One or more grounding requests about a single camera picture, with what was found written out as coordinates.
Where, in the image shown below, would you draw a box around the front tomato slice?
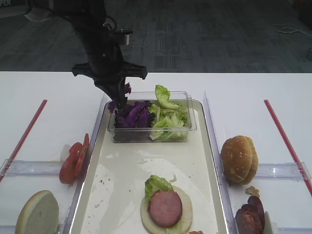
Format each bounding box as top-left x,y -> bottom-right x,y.
59,142 -> 82,184

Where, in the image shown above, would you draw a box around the left clear long rail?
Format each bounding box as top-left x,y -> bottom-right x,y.
58,94 -> 109,234

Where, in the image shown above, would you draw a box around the white cable on floor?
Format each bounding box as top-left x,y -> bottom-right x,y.
272,23 -> 312,37

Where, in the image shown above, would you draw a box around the front dark sausage slice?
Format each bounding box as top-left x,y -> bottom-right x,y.
235,204 -> 263,234

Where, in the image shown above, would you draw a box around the sesame bun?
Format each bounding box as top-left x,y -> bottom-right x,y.
221,136 -> 253,183
241,136 -> 258,185

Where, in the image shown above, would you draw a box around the green lettuce in box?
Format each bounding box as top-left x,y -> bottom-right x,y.
148,85 -> 188,141

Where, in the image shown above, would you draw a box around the rear dark sausage slice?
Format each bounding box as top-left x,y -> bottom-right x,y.
248,195 -> 265,229

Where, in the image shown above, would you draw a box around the tomato slice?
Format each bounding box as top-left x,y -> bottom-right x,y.
59,142 -> 82,184
74,133 -> 90,177

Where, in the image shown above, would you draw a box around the lettuce leaf on bun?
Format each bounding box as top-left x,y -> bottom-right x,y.
145,175 -> 173,202

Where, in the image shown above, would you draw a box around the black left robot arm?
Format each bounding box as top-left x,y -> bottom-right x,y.
26,0 -> 147,104

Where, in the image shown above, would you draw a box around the rear sesame bun top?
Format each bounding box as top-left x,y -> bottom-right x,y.
241,136 -> 258,185

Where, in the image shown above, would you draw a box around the front sesame bun top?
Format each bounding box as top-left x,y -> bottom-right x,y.
221,136 -> 253,183

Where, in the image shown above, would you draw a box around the bottom bun on tray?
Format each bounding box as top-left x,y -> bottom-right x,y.
140,186 -> 193,234

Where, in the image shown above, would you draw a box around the upright white bun half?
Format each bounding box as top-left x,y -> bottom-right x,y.
15,190 -> 59,234

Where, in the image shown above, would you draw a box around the red rail strip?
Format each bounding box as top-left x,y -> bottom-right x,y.
264,99 -> 312,194
0,99 -> 48,182

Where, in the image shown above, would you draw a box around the white pusher block by sausage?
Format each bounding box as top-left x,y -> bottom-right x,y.
263,211 -> 278,234

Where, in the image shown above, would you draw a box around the white metal tray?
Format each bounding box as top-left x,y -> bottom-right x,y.
63,100 -> 228,234

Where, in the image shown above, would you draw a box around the right upper clear pusher track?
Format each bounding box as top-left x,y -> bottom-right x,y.
255,162 -> 311,180

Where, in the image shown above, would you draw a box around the white pusher block by tomato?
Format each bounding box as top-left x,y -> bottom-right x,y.
60,144 -> 71,164

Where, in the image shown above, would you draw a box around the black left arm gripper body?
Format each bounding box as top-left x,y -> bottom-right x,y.
72,32 -> 147,83

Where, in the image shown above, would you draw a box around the rear tomato slice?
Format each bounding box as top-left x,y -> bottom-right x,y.
74,133 -> 90,177

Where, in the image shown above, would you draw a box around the clear long rail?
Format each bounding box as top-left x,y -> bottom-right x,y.
58,94 -> 109,234
203,92 -> 238,234

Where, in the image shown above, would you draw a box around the clear pusher track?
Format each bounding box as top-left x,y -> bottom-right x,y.
0,159 -> 61,176
255,162 -> 311,180
272,227 -> 312,234

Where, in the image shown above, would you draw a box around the dark sausage slice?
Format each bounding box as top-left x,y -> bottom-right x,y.
235,204 -> 263,234
248,195 -> 265,229

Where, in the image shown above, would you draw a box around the right red rail strip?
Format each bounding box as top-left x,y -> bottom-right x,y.
264,99 -> 312,194

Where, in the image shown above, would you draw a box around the clear plastic salad box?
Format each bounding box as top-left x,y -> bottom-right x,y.
107,91 -> 196,143

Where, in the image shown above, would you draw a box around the right clear long rail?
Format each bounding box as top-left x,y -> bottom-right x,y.
203,92 -> 238,234

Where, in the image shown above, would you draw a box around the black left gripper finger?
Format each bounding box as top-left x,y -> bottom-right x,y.
94,77 -> 127,104

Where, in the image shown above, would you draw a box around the purple cabbage pieces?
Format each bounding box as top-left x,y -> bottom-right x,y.
107,82 -> 153,129

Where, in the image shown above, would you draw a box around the right lower clear pusher track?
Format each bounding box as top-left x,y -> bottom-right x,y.
272,227 -> 312,234

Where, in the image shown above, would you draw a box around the left upper clear pusher track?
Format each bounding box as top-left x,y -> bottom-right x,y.
0,159 -> 61,176

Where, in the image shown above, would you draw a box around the pink meat patty on bun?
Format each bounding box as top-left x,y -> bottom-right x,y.
148,191 -> 183,228

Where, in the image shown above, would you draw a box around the left red rail strip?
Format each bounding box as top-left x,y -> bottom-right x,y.
0,99 -> 48,182

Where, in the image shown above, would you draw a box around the brown crumb on table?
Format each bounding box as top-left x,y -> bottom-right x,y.
245,186 -> 260,197

